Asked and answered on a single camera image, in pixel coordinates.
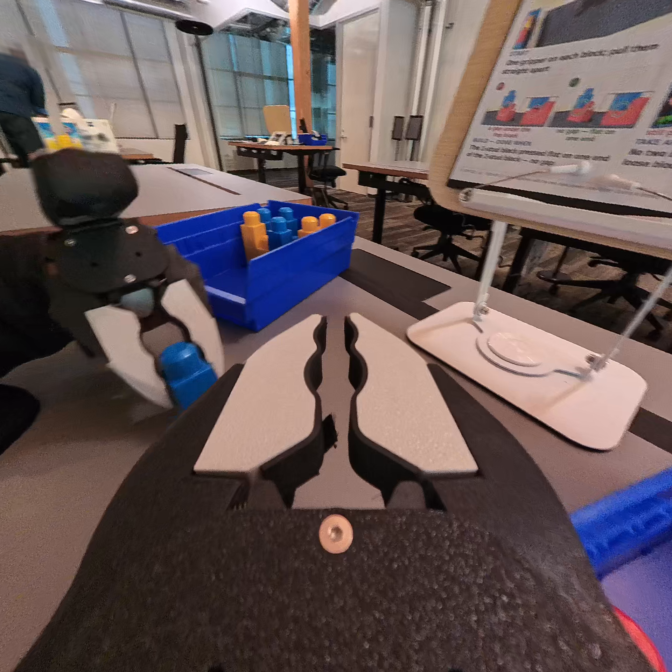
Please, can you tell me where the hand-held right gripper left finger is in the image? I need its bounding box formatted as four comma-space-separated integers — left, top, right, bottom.
193, 314, 339, 509

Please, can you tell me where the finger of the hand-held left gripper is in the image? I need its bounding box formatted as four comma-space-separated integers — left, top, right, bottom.
84, 304, 175, 411
157, 278, 226, 376

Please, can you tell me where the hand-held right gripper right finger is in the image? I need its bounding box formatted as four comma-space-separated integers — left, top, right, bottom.
344, 313, 480, 508

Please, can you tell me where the blue one-stud mega block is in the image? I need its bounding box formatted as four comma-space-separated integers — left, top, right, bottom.
159, 341, 218, 411

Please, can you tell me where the cluster of built block steps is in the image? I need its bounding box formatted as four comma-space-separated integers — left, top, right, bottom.
240, 206, 338, 261

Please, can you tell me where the blue bin for built steps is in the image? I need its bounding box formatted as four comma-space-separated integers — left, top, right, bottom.
156, 199, 360, 333

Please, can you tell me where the blue bin with block pile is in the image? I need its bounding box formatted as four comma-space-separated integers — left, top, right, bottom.
569, 470, 672, 672

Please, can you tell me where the red mega block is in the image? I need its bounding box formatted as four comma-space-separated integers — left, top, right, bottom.
611, 606, 666, 672

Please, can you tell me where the person's left forearm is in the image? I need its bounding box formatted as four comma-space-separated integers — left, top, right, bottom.
0, 233, 79, 376

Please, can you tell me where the instruction sheet on white stand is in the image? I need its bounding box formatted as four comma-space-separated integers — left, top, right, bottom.
407, 0, 672, 451

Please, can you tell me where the group of colourful boxes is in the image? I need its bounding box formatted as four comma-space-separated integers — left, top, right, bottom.
31, 107, 113, 153

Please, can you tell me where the black rounded pad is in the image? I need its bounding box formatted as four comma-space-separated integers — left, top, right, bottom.
0, 386, 42, 455

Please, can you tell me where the far wooden desk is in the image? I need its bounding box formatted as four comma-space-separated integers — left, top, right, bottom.
228, 141, 339, 192

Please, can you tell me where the black office chair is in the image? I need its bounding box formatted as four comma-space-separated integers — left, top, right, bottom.
535, 254, 662, 337
412, 205, 481, 263
308, 152, 348, 208

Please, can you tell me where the far wooden board stand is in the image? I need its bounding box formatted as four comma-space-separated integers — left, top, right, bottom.
262, 105, 292, 144

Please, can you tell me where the wooden desk with black legs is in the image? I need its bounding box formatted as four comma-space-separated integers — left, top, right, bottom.
342, 162, 431, 245

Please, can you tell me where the wooden desk behind stand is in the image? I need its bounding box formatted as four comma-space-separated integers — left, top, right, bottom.
499, 220, 672, 295

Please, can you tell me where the black floor lamp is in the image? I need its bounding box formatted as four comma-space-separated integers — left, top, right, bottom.
176, 19, 224, 171

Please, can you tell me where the white door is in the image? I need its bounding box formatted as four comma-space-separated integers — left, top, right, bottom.
336, 10, 380, 163

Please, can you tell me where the printed instruction sheet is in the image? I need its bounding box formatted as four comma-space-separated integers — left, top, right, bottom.
447, 0, 672, 208

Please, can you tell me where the wooden post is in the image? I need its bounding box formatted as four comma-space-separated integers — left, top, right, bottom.
288, 0, 314, 134

